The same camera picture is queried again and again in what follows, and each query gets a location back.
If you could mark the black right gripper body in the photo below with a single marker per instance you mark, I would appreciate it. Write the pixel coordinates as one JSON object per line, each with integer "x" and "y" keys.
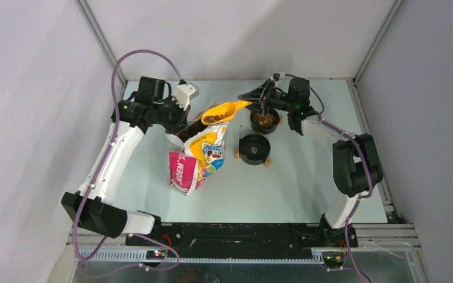
{"x": 272, "y": 99}

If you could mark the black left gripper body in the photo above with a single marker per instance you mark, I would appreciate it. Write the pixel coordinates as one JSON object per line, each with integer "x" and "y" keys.
{"x": 174, "y": 115}

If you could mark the yellow plastic food scoop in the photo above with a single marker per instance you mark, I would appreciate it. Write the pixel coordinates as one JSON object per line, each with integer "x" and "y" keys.
{"x": 223, "y": 112}

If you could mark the cat food bag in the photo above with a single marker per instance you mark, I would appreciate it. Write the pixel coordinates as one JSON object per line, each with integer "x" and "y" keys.
{"x": 192, "y": 162}

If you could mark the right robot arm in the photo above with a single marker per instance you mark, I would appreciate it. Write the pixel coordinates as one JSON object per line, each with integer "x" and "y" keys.
{"x": 356, "y": 165}

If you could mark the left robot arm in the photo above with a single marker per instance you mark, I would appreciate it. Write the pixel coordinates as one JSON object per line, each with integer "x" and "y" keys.
{"x": 91, "y": 207}

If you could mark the pet food kibble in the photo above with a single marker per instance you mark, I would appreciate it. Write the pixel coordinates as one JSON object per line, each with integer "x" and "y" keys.
{"x": 192, "y": 130}

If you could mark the black bowl fishbone print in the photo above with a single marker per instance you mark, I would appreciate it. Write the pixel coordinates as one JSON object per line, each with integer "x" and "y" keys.
{"x": 265, "y": 123}

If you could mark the black bowl paw print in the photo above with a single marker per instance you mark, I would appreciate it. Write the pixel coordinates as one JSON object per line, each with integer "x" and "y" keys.
{"x": 254, "y": 149}

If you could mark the perforated metal strip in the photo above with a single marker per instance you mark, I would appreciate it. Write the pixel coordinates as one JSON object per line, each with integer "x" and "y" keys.
{"x": 150, "y": 255}

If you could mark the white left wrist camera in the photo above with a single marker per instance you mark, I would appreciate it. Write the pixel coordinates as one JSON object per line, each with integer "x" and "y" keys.
{"x": 184, "y": 93}

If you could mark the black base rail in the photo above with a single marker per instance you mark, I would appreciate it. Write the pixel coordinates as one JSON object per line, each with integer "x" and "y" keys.
{"x": 251, "y": 239}

